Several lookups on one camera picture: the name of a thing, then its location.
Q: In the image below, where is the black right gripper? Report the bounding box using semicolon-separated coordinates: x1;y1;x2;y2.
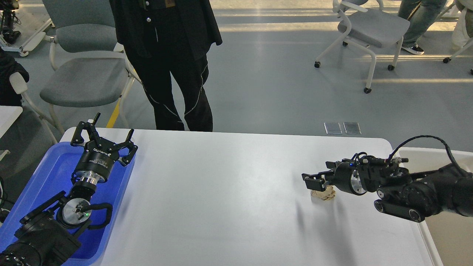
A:
301;161;367;195

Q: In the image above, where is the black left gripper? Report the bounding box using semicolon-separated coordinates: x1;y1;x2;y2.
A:
70;113;138;183

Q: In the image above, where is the beige paper ball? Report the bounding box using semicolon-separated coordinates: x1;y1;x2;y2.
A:
311;185;336;201

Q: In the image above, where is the robot base far left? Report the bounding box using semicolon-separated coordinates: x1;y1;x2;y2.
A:
1;0;54;56

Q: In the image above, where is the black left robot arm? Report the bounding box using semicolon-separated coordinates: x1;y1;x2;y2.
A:
1;114;137;266

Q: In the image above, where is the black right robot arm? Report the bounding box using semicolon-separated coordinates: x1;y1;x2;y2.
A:
301;139;473;223

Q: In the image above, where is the left metal floor plate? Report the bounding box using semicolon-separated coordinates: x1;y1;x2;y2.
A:
324;122;343;135

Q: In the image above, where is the metal floor plate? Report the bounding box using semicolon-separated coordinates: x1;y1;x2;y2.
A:
343;122;362;135
324;122;343;135

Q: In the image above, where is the blue plastic tray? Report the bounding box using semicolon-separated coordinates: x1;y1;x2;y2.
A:
0;142;135;266

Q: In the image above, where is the right metal floor plate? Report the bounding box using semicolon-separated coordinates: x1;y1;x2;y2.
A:
343;122;362;135

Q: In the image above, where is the grey chair near left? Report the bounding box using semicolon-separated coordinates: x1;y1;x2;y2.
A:
40;0;140;133

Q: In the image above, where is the grey chair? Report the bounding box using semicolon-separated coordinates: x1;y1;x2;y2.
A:
314;0;409;93
40;0;140;133

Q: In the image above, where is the white side table left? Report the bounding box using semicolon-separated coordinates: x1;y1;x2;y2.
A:
0;105;23;137

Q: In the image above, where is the white chair armrest left edge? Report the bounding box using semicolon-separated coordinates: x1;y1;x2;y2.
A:
9;72;58;144

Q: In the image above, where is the person in black clothes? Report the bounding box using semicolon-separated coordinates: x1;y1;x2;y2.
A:
109;0;222;132

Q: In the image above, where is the white plastic bin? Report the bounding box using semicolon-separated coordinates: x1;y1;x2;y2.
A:
398;147;473;266

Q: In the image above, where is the grey chair far right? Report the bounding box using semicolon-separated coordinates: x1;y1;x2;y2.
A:
314;0;409;93

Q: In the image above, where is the person in jeans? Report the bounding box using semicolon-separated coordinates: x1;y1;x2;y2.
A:
398;0;447;55

